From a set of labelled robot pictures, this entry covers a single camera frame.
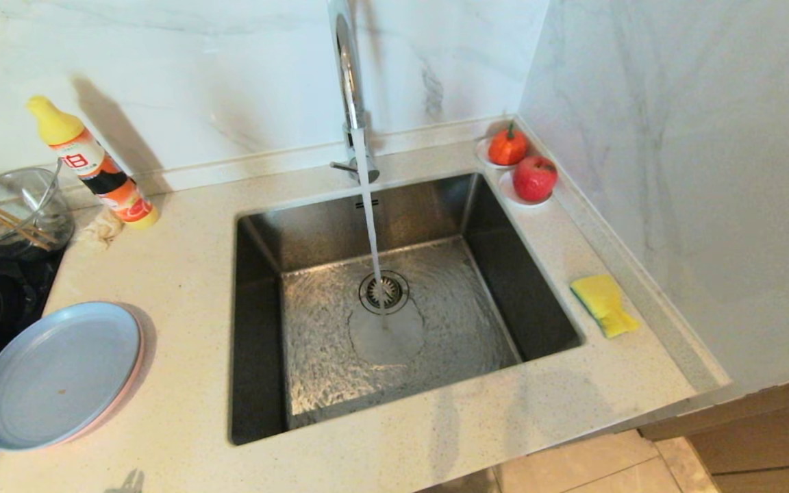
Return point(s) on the wooden cabinet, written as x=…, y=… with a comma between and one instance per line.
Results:
x=764, y=438

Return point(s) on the small white dish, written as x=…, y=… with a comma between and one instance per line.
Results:
x=482, y=156
x=509, y=195

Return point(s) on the pink plate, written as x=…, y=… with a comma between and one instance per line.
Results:
x=135, y=370

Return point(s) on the orange dish soap bottle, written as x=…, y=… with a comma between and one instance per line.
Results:
x=96, y=168

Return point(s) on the yellow green sponge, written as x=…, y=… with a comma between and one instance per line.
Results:
x=603, y=301

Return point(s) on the orange toy pumpkin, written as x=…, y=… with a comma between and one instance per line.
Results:
x=508, y=146

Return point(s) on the light blue plate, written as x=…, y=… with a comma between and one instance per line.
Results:
x=52, y=376

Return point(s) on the clear glass bowl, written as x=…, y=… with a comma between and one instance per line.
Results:
x=38, y=195

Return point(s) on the metal drain strainer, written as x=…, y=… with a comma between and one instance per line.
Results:
x=393, y=293

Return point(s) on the crumpled beige rag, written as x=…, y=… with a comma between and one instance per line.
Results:
x=103, y=229

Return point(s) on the chrome faucet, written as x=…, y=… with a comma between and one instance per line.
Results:
x=348, y=89

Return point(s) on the red toy apple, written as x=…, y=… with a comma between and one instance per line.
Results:
x=535, y=178

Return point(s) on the stainless steel sink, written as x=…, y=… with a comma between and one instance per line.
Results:
x=490, y=274

